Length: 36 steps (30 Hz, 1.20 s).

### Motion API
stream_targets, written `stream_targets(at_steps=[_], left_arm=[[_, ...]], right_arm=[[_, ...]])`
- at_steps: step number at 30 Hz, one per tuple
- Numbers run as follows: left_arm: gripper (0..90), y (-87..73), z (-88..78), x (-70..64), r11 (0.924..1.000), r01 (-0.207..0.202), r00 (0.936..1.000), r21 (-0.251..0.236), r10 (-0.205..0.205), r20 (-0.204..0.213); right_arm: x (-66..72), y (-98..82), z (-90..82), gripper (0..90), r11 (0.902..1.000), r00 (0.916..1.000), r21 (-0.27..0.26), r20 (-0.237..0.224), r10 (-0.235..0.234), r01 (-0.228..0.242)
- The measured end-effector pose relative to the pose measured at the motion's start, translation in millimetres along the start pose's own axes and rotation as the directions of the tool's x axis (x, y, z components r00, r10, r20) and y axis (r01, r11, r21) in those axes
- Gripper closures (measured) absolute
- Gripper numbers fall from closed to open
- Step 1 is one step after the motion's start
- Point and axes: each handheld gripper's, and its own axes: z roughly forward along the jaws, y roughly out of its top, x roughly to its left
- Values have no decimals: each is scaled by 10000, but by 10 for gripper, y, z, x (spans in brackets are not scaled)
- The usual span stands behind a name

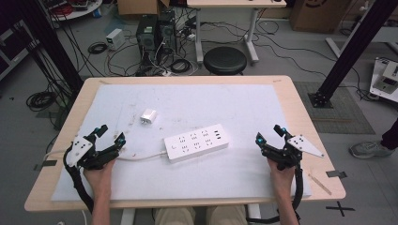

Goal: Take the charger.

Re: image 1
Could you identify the white device on stand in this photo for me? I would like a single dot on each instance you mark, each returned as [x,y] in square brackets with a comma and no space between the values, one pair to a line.
[386,79]

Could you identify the person's left hand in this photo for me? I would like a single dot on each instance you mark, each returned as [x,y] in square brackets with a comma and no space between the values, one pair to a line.
[98,176]

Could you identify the person's right leg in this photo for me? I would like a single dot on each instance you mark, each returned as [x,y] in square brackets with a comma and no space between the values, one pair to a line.
[226,216]

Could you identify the grey tape piece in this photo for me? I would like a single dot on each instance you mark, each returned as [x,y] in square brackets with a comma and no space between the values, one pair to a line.
[45,165]
[336,174]

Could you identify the large brown cardboard box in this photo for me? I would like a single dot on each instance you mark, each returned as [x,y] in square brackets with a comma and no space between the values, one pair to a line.
[319,15]

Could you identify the black round stool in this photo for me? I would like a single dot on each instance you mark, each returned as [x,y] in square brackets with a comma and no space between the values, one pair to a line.
[224,60]

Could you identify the white charger adapter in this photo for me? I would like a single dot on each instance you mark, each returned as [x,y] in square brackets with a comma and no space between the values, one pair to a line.
[148,116]

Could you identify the round white table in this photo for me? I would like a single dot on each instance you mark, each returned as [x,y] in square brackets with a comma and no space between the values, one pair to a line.
[75,11]

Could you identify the black metal frame post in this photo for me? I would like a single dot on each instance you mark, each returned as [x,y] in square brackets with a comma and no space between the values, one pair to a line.
[353,50]
[50,47]

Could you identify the light wooden table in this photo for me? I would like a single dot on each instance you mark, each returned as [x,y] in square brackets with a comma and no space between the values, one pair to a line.
[291,103]

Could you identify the grey floor mat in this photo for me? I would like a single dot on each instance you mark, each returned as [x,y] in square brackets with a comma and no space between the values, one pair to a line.
[344,118]

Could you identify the person's leg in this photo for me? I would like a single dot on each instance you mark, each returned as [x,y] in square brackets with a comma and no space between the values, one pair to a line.
[226,216]
[391,136]
[175,217]

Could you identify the white table mat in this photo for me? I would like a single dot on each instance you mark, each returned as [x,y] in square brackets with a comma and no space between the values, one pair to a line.
[203,181]

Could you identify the white power strip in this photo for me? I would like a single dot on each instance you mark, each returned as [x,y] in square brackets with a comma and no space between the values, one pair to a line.
[195,142]

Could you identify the thin wooden stick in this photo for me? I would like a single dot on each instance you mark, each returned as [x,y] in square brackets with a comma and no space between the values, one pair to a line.
[319,184]

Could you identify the white desk frame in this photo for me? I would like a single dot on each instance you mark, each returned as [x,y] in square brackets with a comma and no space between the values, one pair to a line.
[359,40]

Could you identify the black computer tower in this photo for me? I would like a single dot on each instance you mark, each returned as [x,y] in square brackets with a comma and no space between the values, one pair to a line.
[146,37]
[167,31]

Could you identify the person's left leg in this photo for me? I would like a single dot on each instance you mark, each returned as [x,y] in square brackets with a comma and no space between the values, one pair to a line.
[175,217]

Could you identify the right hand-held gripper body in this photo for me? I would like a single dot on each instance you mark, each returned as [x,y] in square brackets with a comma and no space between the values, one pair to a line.
[289,153]

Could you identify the white power supply box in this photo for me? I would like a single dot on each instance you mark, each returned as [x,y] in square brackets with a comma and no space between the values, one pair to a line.
[115,39]

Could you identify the person's right hand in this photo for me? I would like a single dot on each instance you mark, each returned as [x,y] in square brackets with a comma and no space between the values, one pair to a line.
[283,179]

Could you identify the white-legged wooden desk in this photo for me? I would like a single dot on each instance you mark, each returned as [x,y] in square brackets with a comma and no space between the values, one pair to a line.
[234,3]

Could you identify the grey metal rack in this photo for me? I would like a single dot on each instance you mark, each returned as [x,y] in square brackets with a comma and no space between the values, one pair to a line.
[15,53]

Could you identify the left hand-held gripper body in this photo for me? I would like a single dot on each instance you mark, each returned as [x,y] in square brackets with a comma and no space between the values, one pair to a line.
[94,157]

